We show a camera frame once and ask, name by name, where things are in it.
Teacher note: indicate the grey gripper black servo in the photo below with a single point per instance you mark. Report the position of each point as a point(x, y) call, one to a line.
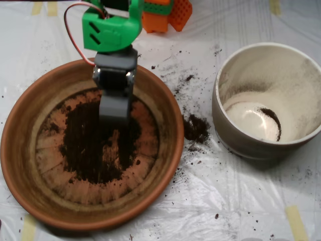
point(114, 78)

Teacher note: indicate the dark soil heap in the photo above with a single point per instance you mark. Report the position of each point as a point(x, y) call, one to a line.
point(82, 150)

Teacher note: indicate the orange green robot base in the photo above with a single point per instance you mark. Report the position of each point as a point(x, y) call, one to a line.
point(155, 22)

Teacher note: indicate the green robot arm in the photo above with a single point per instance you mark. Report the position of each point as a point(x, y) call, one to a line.
point(113, 35)

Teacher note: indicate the spilled soil pile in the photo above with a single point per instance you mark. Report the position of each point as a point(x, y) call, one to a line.
point(196, 129)

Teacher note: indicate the terracotta clay bowl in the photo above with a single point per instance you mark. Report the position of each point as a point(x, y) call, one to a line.
point(20, 175)

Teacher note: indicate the white ceramic pot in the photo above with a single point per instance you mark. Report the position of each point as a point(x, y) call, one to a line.
point(250, 148)

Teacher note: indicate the beige masking tape strip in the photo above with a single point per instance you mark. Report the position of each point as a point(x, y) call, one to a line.
point(28, 229)
point(297, 223)
point(275, 7)
point(52, 9)
point(36, 8)

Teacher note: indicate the clear plastic cover sheet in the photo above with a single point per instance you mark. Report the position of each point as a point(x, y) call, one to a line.
point(225, 188)

